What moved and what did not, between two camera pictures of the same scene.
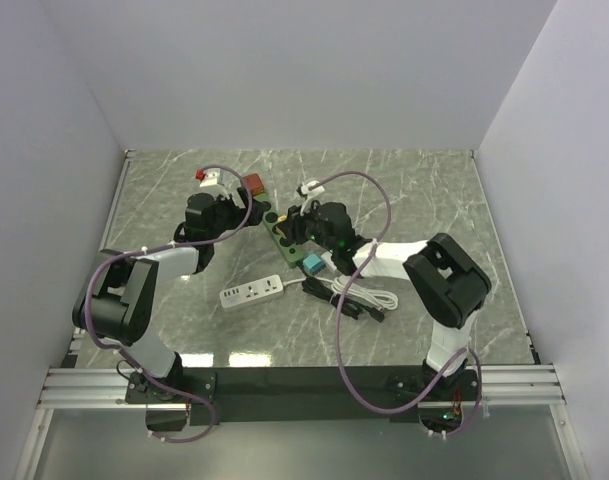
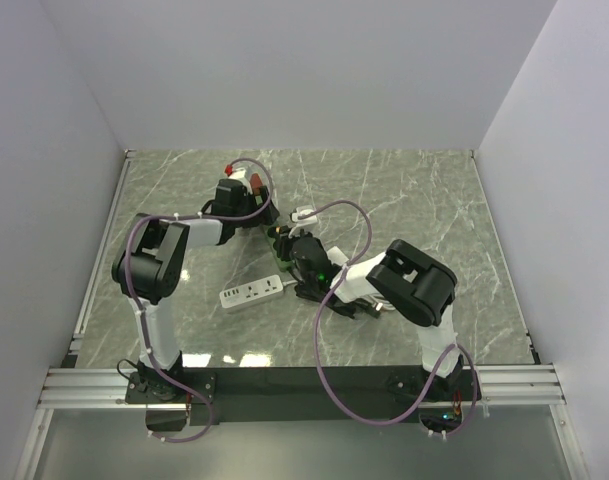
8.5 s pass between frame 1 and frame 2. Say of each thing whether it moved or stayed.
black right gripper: moved
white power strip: stayed
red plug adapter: stayed
